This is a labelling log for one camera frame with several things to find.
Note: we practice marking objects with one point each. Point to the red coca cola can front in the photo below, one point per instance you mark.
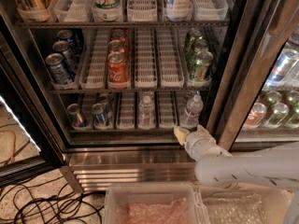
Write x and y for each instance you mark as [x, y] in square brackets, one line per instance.
[117, 70]

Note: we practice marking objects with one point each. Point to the green soda can front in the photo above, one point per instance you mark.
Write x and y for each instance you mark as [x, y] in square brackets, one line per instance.
[199, 65]

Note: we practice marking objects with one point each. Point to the blue can bottom left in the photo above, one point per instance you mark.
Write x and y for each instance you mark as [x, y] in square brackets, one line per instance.
[77, 117]

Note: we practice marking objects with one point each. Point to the green can behind glass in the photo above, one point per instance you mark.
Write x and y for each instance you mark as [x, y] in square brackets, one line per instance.
[277, 113]

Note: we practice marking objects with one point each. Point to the clear plastic bin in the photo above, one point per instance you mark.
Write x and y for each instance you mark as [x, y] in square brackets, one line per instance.
[152, 203]
[245, 204]

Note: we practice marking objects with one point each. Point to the steel fridge base grille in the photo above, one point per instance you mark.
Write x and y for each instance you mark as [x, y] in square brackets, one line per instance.
[95, 171]

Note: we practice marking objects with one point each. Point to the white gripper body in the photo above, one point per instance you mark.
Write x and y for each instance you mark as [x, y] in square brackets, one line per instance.
[196, 138]

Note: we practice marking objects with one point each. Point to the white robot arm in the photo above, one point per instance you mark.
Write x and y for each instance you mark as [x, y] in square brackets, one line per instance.
[276, 167]

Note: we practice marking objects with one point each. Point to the clear water bottle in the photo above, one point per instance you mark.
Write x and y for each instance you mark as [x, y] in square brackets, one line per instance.
[192, 111]
[146, 115]
[191, 97]

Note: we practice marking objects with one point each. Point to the blue pepsi can back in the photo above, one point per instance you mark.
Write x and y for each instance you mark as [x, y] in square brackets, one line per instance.
[71, 39]

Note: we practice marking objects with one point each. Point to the clear plastic bin left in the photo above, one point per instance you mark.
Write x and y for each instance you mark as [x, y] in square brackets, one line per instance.
[152, 203]

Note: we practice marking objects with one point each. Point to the blue pepsi can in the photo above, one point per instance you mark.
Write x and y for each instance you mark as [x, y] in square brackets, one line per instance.
[58, 69]
[64, 48]
[71, 39]

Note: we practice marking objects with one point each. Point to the red cola can middle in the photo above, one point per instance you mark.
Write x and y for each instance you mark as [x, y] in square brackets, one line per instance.
[116, 46]

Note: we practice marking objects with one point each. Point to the red cola can back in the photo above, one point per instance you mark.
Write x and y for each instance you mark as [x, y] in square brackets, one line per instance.
[118, 34]

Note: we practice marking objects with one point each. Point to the green soda can back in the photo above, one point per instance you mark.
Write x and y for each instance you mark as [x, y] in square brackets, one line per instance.
[192, 35]

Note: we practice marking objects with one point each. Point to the red bull can behind glass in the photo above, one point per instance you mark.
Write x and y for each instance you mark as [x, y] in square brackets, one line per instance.
[283, 65]

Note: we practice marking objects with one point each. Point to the blue pepsi can middle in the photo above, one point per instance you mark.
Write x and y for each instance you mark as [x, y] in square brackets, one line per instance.
[64, 48]

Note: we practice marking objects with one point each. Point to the open fridge door left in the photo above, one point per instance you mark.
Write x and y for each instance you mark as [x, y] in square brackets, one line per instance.
[15, 169]

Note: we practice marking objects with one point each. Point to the blue pepsi can front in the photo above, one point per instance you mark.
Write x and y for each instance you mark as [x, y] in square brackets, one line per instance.
[58, 69]

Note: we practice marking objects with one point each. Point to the clear plastic bin right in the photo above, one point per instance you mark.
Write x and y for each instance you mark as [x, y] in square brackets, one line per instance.
[245, 204]

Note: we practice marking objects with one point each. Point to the green soda can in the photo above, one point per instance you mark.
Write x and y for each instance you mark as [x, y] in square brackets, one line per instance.
[200, 45]
[199, 65]
[192, 35]

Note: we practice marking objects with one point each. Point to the closed glass fridge door right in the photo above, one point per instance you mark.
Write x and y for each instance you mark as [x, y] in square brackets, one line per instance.
[258, 32]

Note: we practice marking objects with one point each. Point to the blue can bottom behind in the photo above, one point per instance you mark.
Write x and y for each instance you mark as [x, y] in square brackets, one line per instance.
[105, 101]

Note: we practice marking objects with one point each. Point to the white bottle top shelf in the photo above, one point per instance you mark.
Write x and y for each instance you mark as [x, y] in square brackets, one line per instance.
[177, 10]

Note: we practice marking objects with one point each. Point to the green soda can middle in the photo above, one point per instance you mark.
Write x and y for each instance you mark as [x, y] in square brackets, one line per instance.
[200, 45]

